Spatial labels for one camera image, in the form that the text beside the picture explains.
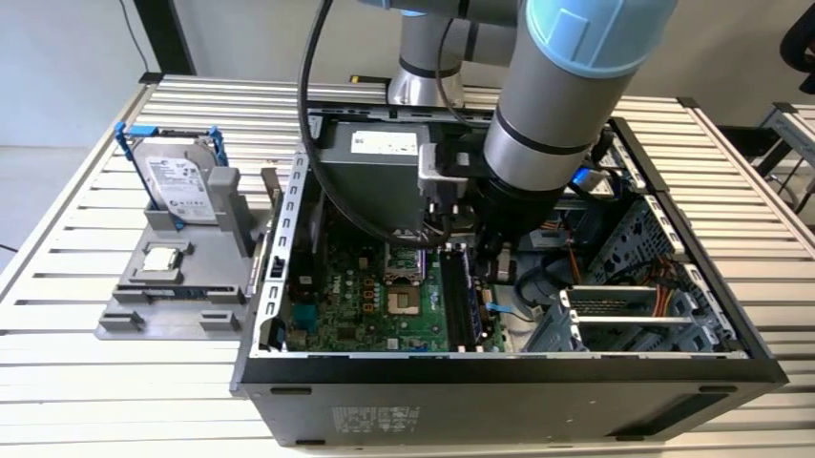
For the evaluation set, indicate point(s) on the CPU socket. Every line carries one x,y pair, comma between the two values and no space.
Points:
403,300

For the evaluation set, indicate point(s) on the hard disk in blue carrier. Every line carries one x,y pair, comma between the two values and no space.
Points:
174,181

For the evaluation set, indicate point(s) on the black open PC case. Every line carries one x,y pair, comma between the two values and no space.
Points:
509,405

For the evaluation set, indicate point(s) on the black camera mount frame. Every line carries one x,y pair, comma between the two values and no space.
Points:
464,162

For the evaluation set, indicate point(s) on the black upright post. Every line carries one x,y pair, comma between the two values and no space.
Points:
168,38

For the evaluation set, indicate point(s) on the perforated metal drive cage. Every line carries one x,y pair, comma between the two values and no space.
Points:
627,248

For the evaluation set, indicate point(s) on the grey parts rack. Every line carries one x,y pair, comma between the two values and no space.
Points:
216,267

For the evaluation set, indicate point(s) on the neighbouring metal table frame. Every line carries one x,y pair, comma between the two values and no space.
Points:
789,124

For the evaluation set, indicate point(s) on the metal disk bay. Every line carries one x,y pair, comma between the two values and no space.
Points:
629,320

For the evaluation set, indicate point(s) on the grey power supply unit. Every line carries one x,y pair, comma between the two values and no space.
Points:
381,186

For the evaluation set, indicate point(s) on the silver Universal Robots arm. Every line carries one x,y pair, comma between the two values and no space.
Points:
560,95

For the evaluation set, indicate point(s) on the silver CPU chip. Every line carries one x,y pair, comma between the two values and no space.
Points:
160,260

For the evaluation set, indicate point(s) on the green Dell motherboard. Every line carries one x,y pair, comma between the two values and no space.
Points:
356,329

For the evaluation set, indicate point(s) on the black office chair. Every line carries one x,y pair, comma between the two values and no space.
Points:
795,52

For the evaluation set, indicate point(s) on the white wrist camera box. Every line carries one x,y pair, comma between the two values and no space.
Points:
436,164

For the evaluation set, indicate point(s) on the yellow black tag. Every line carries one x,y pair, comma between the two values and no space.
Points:
363,79

